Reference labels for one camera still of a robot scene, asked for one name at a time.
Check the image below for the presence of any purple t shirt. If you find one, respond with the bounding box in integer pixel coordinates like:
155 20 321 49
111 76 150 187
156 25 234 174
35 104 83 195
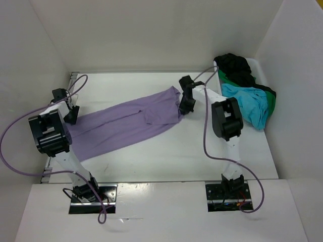
68 86 182 161

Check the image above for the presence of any cyan t shirt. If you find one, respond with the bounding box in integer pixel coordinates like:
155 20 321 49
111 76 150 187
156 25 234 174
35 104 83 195
221 84 269 130

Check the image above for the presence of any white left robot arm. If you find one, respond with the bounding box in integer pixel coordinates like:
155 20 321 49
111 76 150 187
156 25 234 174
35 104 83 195
28 88 101 202

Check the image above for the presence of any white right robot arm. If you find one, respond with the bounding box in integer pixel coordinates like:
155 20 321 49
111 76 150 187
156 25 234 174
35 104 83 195
179 76 244 198

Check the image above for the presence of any black t shirt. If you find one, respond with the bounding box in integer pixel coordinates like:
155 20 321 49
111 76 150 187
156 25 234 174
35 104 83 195
214 53 276 97

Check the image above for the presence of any white plastic laundry basket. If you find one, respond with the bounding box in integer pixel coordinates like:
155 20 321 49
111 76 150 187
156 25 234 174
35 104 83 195
218 58 267 86

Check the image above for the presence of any green t shirt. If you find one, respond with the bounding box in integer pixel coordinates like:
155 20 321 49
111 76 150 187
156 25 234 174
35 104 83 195
218 70 277 116

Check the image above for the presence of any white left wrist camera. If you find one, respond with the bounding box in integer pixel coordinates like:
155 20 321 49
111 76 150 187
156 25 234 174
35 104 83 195
67 94 78 108

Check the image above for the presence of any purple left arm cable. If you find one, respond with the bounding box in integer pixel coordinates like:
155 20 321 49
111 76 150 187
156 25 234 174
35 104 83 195
0 74 115 224

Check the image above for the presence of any aluminium table edge rail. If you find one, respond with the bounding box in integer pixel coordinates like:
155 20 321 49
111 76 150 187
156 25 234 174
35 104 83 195
40 71 219 184

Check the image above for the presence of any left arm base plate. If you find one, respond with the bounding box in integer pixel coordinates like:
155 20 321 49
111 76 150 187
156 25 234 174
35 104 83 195
63 184 118 215

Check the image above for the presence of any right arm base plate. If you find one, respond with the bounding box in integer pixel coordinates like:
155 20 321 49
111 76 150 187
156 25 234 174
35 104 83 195
205 181 253 212

